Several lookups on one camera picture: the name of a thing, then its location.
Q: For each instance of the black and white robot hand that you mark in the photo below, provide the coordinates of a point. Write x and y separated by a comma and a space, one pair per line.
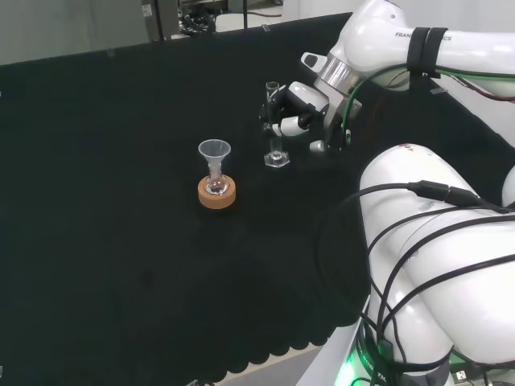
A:
306, 98

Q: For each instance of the clear glass graduated cylinder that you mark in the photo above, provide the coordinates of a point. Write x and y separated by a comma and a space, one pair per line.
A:
277, 157

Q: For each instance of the clear plastic funnel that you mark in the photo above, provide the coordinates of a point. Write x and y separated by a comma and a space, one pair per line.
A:
214, 149

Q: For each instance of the small round-bottom glass flask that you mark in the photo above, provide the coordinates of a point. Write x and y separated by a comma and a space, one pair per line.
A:
216, 187

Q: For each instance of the grey tape piece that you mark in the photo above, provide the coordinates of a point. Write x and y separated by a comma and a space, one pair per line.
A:
439, 91

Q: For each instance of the grey metal cabinet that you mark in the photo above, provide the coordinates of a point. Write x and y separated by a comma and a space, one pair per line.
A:
161, 20

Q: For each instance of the black cloth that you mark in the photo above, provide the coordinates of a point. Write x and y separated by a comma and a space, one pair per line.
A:
120, 201

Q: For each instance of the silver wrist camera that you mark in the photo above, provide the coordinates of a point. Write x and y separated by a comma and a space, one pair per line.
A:
314, 62

